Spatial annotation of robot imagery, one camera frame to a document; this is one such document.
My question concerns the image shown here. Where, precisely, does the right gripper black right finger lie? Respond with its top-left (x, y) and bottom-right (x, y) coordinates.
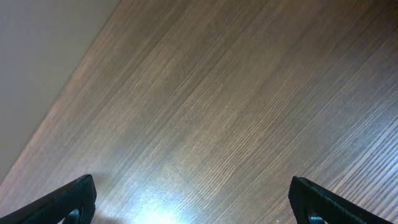
top-left (288, 176), bottom-right (392, 224)

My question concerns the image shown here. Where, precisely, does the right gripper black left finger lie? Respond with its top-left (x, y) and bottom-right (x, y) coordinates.
top-left (1, 174), bottom-right (96, 224)

